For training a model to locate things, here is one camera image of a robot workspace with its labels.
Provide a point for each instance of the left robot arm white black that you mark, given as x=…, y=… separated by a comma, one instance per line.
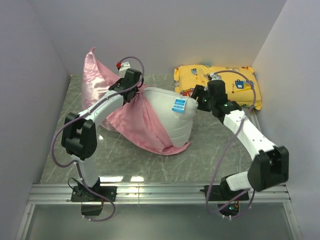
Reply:
x=79, y=136

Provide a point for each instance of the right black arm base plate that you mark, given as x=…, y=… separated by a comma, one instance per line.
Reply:
x=217, y=197

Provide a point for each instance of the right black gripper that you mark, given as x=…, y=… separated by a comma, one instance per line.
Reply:
x=197, y=92

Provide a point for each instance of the yellow cartoon car pillow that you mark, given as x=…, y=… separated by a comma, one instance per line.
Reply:
x=240, y=82

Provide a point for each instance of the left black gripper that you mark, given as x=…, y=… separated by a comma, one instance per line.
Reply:
x=120, y=82

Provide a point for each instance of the pink pillowcase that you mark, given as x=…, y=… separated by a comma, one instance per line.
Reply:
x=136, y=120

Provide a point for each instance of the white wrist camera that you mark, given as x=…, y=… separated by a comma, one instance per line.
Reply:
x=122, y=68
x=214, y=77

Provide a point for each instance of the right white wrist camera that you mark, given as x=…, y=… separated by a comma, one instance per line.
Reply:
x=214, y=77

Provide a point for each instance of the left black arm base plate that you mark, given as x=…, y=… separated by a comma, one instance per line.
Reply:
x=92, y=201

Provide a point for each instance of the aluminium rail frame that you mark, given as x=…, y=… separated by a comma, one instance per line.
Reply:
x=158, y=197

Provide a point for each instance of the white pillow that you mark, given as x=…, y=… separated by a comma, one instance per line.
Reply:
x=174, y=111

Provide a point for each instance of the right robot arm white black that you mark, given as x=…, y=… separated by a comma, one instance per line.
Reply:
x=270, y=163

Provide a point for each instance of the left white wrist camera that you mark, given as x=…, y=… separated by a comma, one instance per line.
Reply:
x=122, y=68

